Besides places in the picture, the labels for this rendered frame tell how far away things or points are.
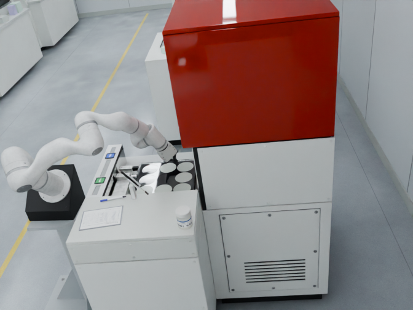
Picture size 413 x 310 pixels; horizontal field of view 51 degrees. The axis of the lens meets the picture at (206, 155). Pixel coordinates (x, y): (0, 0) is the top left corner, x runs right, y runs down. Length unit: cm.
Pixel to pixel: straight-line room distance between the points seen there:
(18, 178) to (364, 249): 233
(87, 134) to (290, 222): 118
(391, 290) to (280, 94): 162
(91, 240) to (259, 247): 97
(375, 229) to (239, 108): 180
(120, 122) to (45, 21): 660
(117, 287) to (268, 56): 137
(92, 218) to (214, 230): 68
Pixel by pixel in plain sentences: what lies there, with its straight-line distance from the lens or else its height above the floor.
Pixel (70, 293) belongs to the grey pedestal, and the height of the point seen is 8.
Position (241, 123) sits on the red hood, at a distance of 208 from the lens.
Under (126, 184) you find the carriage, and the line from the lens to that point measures 260.
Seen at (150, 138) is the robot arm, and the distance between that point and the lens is 244.
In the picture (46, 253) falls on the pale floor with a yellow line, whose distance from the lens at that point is 374.
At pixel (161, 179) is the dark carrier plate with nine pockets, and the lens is 254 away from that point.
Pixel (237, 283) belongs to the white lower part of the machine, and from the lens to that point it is 280.
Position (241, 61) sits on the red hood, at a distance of 195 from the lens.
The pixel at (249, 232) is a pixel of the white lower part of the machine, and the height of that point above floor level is 64.
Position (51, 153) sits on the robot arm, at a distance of 218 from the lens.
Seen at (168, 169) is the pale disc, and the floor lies 90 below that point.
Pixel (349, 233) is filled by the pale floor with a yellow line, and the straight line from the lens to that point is 344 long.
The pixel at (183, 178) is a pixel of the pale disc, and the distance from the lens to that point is 251.
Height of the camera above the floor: 234
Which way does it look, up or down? 32 degrees down
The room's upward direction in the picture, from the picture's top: 8 degrees counter-clockwise
